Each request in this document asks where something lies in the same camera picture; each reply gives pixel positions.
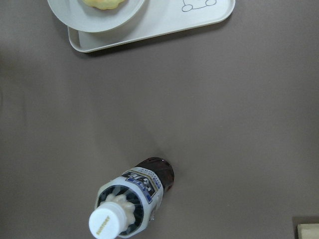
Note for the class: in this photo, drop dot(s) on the cream rabbit tray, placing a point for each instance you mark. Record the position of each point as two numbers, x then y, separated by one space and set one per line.
155 18

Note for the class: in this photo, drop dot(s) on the white round plate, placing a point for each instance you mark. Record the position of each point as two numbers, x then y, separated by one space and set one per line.
78 15

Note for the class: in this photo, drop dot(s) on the tea bottle white cap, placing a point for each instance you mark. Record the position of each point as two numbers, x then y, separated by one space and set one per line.
125 205

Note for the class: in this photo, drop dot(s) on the glazed yellow donut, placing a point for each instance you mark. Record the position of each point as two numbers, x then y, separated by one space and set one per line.
103 4

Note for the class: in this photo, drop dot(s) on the bamboo cutting board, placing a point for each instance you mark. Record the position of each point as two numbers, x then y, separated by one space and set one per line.
308 231

